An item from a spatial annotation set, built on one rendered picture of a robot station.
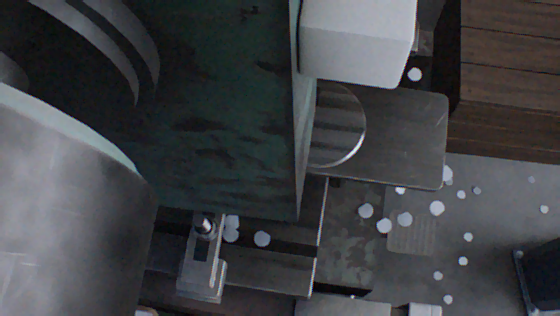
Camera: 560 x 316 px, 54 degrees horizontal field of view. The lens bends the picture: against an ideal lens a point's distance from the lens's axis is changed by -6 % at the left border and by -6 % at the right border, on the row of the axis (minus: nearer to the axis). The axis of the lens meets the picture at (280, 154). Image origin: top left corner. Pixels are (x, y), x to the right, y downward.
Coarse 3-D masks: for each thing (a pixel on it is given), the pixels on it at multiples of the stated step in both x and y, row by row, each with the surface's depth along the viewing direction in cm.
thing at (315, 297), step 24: (144, 288) 87; (168, 288) 87; (192, 312) 138; (216, 312) 86; (240, 312) 85; (264, 312) 85; (288, 312) 85; (312, 312) 83; (336, 312) 83; (360, 312) 83; (384, 312) 82
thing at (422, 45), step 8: (416, 24) 97; (416, 32) 97; (424, 32) 99; (416, 40) 96; (424, 40) 99; (432, 40) 99; (416, 48) 96; (424, 48) 98; (432, 48) 98; (408, 56) 99; (416, 56) 99; (424, 56) 98; (408, 64) 102; (416, 64) 101; (424, 64) 101; (408, 72) 105; (424, 72) 103; (400, 80) 108; (408, 80) 108; (408, 88) 111; (416, 88) 110
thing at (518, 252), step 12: (552, 240) 129; (516, 252) 146; (528, 252) 143; (540, 252) 133; (552, 252) 125; (516, 264) 145; (528, 264) 139; (540, 264) 132; (552, 264) 126; (516, 276) 145; (528, 276) 140; (540, 276) 133; (552, 276) 127; (528, 288) 141; (540, 288) 134; (552, 288) 127; (528, 300) 141; (540, 300) 135; (552, 300) 129; (528, 312) 141; (540, 312) 140; (552, 312) 140
